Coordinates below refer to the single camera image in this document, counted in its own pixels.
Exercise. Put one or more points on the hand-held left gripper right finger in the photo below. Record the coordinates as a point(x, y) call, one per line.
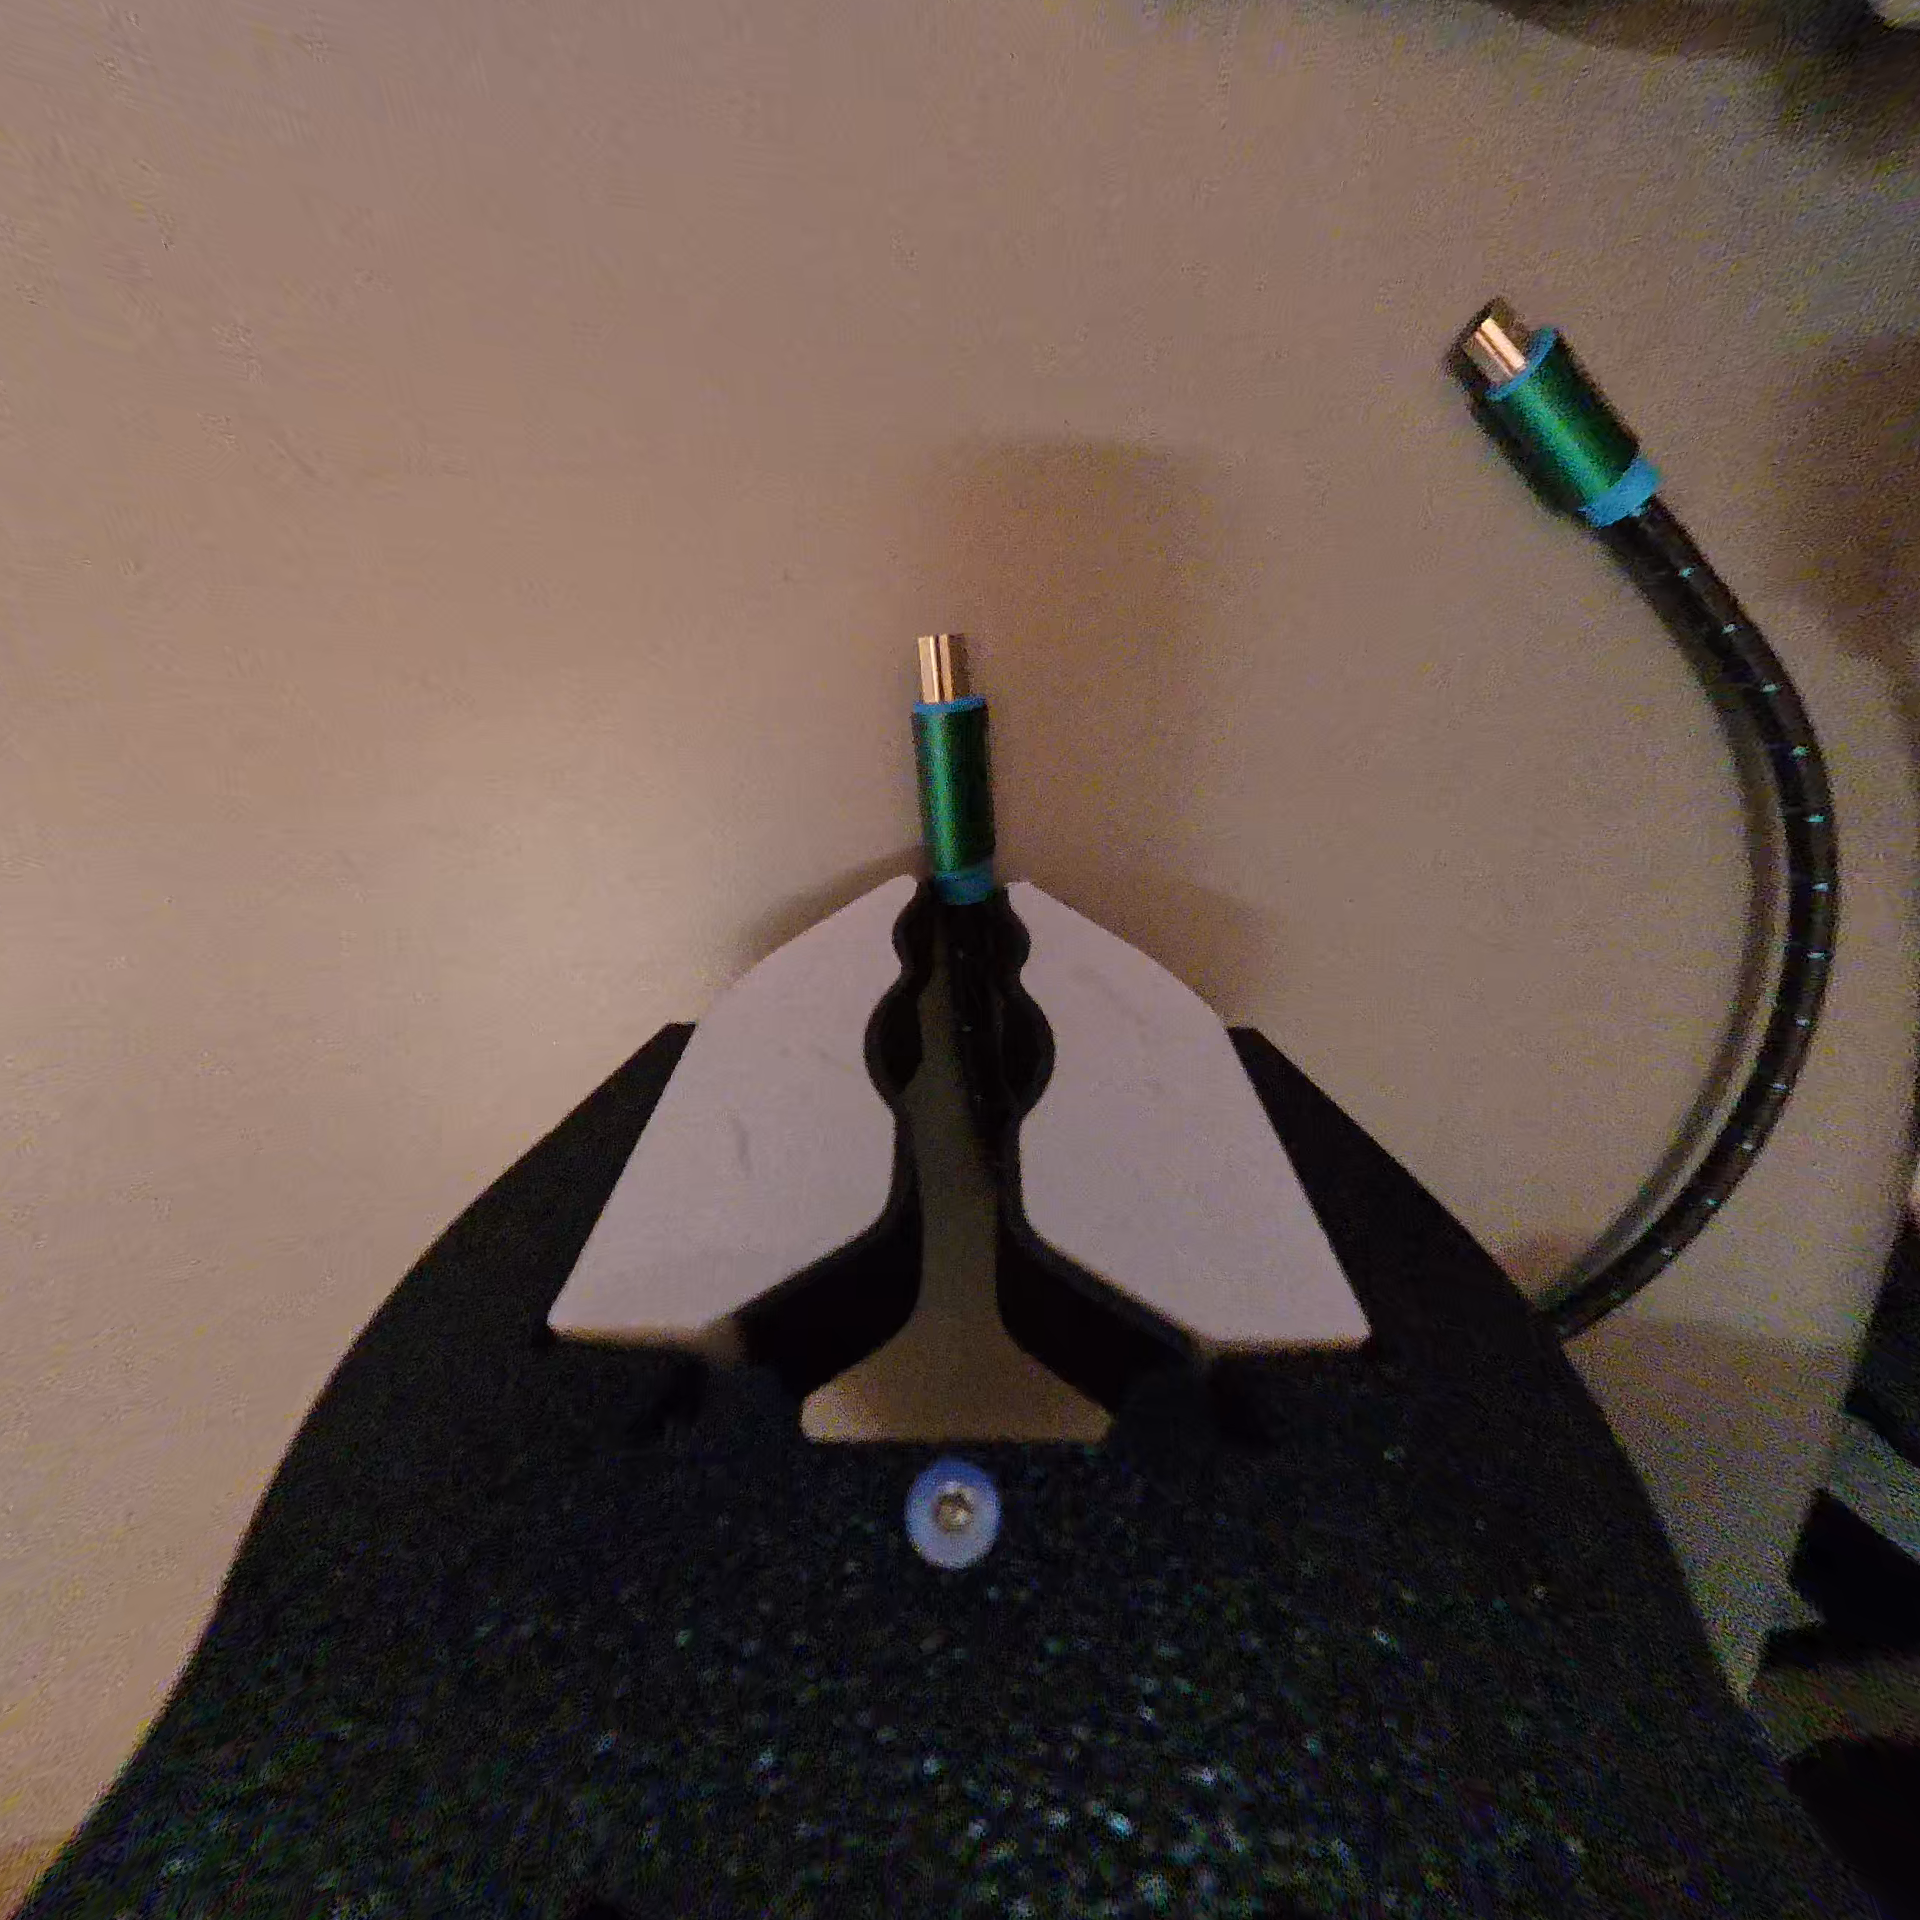
point(1185, 1171)

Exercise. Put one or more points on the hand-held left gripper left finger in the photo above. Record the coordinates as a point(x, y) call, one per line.
point(749, 1155)

